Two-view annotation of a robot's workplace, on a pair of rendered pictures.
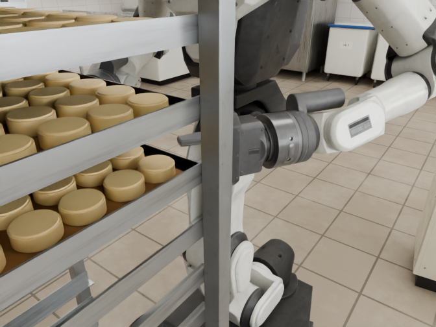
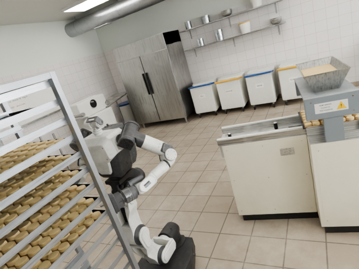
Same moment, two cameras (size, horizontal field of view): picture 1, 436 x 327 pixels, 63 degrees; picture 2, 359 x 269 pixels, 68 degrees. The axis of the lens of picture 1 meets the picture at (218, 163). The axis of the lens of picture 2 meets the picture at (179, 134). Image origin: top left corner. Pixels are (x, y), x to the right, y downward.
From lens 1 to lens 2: 1.09 m
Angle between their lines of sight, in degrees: 10
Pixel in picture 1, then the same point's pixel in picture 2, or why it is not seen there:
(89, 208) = (82, 229)
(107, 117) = (80, 209)
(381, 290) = (228, 228)
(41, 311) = not seen: outside the picture
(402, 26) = (154, 150)
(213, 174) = (109, 212)
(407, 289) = (240, 223)
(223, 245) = (119, 228)
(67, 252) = (80, 238)
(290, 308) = (182, 250)
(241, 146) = (116, 201)
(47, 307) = not seen: outside the picture
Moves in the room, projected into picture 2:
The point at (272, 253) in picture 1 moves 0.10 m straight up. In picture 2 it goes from (166, 229) to (163, 219)
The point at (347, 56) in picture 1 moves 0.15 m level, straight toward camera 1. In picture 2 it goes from (205, 101) to (204, 103)
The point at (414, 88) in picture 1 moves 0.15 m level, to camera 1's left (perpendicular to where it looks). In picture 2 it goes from (163, 166) to (140, 174)
